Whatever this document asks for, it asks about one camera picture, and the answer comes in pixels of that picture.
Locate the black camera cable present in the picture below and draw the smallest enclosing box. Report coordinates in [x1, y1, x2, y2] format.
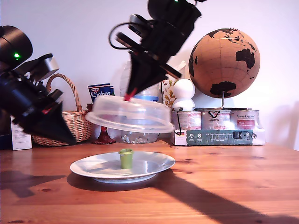
[174, 112, 183, 136]

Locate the white round security camera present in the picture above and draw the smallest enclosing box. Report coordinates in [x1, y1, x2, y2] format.
[171, 78, 196, 112]

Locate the white printed carton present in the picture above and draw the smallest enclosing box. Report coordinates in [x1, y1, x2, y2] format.
[10, 116, 33, 151]

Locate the wicker basket with handle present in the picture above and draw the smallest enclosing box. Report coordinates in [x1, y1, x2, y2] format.
[31, 73, 93, 147]

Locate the dark box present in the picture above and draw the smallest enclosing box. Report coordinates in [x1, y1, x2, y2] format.
[0, 109, 12, 150]

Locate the cork globe on stand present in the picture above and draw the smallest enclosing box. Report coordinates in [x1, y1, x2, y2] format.
[188, 28, 261, 111]

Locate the tin can red label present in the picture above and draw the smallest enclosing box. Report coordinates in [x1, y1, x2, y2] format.
[172, 111, 202, 131]

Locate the large clear water bottle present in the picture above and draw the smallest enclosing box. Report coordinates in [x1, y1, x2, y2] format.
[119, 59, 163, 144]

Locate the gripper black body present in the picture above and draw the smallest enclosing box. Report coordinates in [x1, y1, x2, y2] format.
[129, 30, 190, 79]
[4, 76, 64, 131]

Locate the green coffee capsule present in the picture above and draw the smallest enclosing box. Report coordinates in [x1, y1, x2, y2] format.
[118, 148, 135, 169]

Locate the red glass goblet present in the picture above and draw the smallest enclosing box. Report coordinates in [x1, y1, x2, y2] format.
[86, 103, 117, 145]

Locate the tin can script label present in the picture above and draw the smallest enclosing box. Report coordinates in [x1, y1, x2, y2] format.
[230, 109, 260, 130]

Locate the white plate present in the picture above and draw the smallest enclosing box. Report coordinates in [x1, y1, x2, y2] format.
[69, 150, 176, 184]

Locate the leaf print tissue box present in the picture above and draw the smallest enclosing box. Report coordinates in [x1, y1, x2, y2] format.
[161, 79, 179, 109]

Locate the tin can black scribble label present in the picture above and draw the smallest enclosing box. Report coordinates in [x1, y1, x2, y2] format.
[201, 110, 231, 131]

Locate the arm grey camera box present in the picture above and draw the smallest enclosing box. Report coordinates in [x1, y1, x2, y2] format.
[22, 53, 60, 81]
[128, 14, 150, 35]

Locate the clear plastic dome red handle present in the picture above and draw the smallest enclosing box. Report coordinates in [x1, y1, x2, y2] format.
[85, 86, 175, 134]

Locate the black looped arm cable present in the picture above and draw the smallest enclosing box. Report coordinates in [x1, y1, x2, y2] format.
[108, 22, 145, 51]

